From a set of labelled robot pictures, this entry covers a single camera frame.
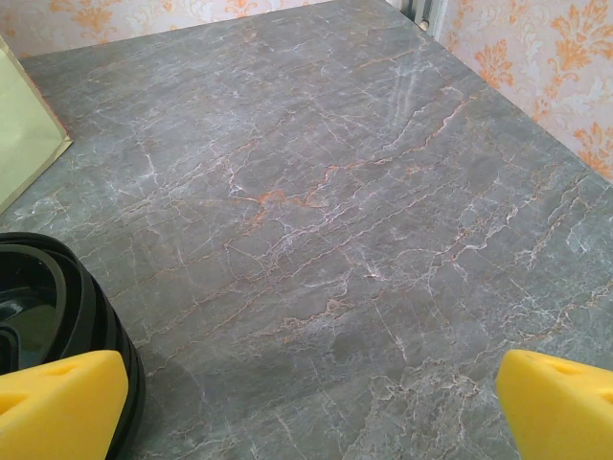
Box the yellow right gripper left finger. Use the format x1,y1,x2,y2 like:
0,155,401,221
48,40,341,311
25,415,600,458
0,349,129,460

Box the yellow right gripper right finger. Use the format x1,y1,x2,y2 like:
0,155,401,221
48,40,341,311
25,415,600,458
495,348,613,460

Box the green floral paper bag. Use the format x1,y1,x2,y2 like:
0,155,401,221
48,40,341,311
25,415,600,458
0,33,73,215

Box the stack of black plastic lids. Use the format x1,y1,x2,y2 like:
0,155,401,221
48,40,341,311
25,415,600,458
0,232,147,460

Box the aluminium frame post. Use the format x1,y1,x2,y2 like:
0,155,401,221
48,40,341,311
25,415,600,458
399,0,449,40

